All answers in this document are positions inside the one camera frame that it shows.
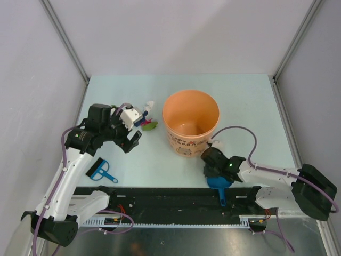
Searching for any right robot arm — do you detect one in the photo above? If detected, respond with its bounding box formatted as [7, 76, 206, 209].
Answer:
[201, 147, 337, 221]

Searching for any white paper scrap right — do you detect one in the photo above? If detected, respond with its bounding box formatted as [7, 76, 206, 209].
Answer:
[144, 101, 155, 111]

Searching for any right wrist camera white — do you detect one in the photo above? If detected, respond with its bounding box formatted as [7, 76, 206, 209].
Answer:
[207, 139, 224, 150]

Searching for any orange plastic bucket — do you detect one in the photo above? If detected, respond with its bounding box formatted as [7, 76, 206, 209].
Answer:
[162, 89, 220, 157]

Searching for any aluminium frame rail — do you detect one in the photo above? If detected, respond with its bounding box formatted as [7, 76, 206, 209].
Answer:
[317, 218, 340, 255]

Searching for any right aluminium corner post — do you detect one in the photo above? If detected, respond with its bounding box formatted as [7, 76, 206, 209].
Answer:
[273, 0, 326, 81]

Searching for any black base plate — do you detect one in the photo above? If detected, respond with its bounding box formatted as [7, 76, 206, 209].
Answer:
[74, 186, 275, 220]

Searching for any left aluminium corner post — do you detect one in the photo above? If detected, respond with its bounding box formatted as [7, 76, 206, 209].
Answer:
[39, 0, 90, 83]

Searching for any blue plastic dustpan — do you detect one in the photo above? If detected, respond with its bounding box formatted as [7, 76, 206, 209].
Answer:
[206, 177, 233, 207]

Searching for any white cable duct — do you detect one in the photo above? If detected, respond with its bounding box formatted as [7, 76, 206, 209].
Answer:
[81, 214, 250, 229]

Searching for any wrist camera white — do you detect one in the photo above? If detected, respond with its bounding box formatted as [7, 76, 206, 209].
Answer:
[120, 107, 143, 131]
[207, 139, 224, 150]

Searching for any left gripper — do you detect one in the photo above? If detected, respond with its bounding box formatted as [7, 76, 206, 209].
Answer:
[101, 108, 141, 153]

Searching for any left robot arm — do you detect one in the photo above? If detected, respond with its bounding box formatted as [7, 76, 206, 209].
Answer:
[23, 103, 143, 247]

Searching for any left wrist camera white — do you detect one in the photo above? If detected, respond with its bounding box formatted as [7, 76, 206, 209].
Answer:
[120, 107, 143, 131]

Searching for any aluminium corner post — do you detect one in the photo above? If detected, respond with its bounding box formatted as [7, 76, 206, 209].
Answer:
[39, 0, 90, 83]
[273, 0, 326, 81]

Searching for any blue hand brush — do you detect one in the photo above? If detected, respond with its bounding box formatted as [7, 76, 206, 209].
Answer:
[86, 157, 118, 184]

